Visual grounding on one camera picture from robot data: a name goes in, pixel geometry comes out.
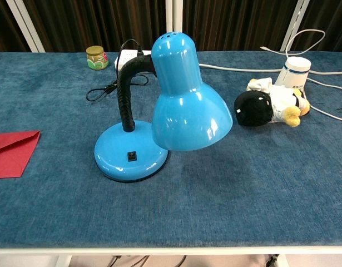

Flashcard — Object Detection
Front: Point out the black white plush toy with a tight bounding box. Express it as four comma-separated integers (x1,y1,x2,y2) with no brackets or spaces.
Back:
234,77,311,128

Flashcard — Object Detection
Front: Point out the small glass jar gold lid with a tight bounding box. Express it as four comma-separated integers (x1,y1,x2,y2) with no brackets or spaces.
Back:
86,45,110,71

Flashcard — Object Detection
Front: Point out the white power strip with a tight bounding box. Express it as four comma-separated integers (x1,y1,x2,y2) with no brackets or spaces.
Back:
114,50,152,73

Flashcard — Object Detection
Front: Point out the white power strip cable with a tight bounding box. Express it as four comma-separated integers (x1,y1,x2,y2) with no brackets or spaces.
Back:
199,63,342,76

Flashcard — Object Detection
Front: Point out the blue table cloth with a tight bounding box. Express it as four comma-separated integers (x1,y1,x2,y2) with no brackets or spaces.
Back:
0,51,342,249

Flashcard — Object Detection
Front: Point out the black lamp power cord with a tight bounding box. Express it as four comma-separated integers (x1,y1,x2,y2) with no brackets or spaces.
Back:
86,38,150,102

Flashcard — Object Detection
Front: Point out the dark brown curtain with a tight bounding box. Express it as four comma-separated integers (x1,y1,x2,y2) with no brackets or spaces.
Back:
0,0,342,53

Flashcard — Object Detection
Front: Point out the blue desk lamp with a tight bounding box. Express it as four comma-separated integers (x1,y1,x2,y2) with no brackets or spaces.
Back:
94,31,234,183

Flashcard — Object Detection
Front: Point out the white frame post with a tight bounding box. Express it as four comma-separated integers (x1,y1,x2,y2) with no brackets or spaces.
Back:
165,0,184,35
6,0,46,53
280,0,310,52

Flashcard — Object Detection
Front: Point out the thin white usb cable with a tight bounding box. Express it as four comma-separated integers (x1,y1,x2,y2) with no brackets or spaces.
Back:
260,29,342,122

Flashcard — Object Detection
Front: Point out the red paper envelope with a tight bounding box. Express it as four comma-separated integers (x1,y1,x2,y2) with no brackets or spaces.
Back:
0,130,42,180

